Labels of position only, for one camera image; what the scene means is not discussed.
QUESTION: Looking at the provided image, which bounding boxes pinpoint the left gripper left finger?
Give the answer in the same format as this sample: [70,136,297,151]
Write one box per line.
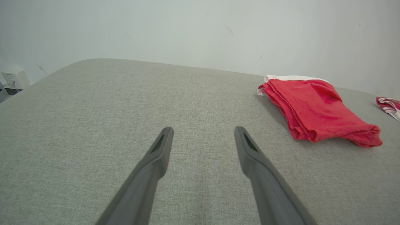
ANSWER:
[95,126,174,225]

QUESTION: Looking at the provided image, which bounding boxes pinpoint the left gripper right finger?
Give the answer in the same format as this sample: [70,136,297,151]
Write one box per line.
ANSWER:
[234,126,318,225]

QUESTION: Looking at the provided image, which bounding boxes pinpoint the red shorts with white trim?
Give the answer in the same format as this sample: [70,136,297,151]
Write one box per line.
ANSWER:
[257,74,383,148]

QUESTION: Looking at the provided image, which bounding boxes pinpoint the red shirt with white sleeves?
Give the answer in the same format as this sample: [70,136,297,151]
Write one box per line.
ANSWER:
[376,97,400,123]

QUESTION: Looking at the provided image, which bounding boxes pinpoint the grey fabric sofa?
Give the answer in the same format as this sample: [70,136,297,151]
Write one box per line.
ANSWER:
[0,58,400,225]

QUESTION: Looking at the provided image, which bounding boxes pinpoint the white wall socket box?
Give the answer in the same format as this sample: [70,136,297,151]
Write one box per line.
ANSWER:
[0,69,31,91]

